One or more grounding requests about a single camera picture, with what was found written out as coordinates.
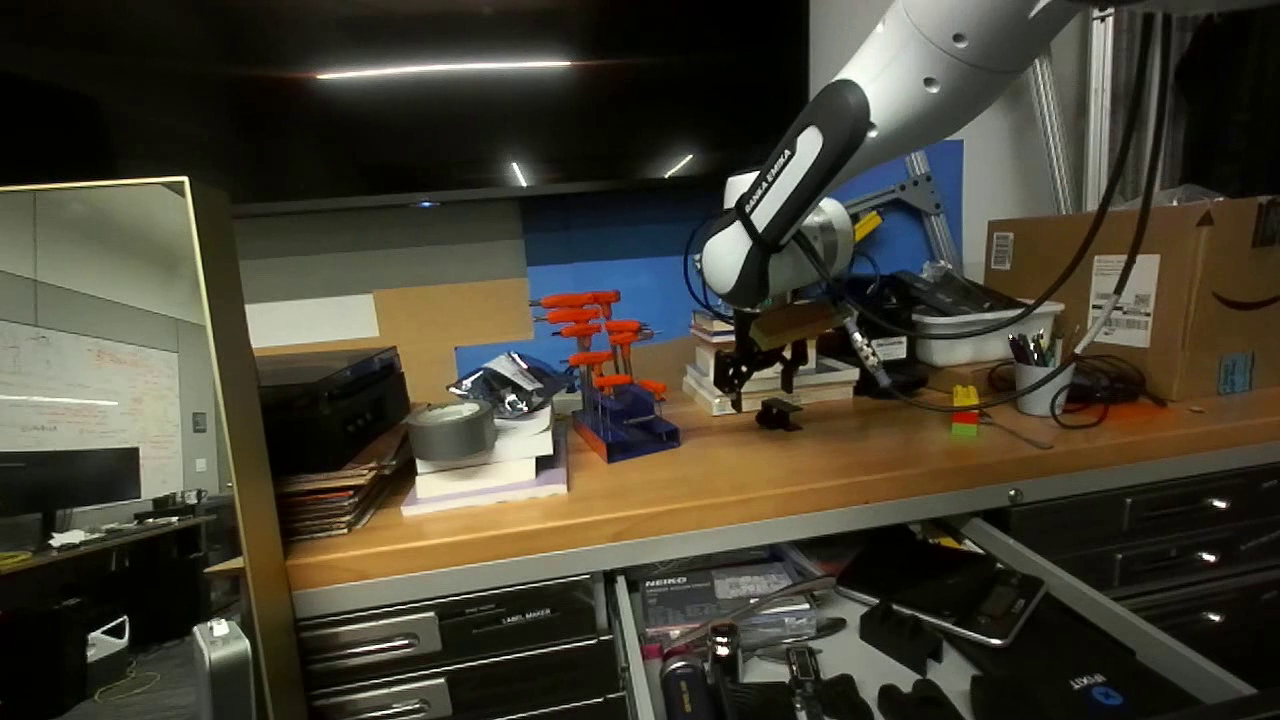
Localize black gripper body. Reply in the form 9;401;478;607
724;306;824;381

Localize tall black plastic block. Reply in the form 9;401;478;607
835;523;941;601

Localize black U-shaped bracket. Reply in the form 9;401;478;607
855;601;946;677

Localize grey metal tool drawer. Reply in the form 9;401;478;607
602;512;1280;720

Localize dark drawer cabinet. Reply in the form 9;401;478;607
996;455;1280;702

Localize stack of books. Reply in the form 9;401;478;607
680;359;862;421

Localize thick cream book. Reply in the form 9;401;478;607
688;341;736;392

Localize orange hex keys blue stand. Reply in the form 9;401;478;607
527;282;688;469

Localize yellow green red Lego stack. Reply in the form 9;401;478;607
942;381;989;437

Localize yellow bar tool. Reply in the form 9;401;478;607
844;206;886;253

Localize white plastic bin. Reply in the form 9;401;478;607
907;273;1073;372

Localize clear plastic bags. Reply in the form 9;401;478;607
633;549;844;658

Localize silver foil bag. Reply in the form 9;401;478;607
446;346;573;422

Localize white pen cup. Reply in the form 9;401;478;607
1012;355;1084;422

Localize black Taylor kitchen scale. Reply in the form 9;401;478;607
831;532;1052;657

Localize cork board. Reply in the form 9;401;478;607
367;273;539;406

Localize black ribbed case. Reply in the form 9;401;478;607
655;632;751;720

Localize brown cardboard box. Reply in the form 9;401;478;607
981;195;1280;406

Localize black box with blue logo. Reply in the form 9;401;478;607
969;595;1212;720

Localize black equipment stack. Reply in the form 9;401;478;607
254;344;416;480

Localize brown folder stack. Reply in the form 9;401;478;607
271;422;421;549

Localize white paper sheet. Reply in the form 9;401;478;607
239;286;386;355

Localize grey trash bin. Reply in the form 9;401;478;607
188;613;258;720

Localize tan wrist camera box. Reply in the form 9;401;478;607
743;300;844;355

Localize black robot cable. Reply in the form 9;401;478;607
674;0;1205;403

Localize grey duct tape roll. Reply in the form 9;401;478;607
400;397;496;469

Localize black cable loop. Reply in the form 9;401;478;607
1046;355;1167;432

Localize dark cabinet with silver handles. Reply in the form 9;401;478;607
293;573;633;720

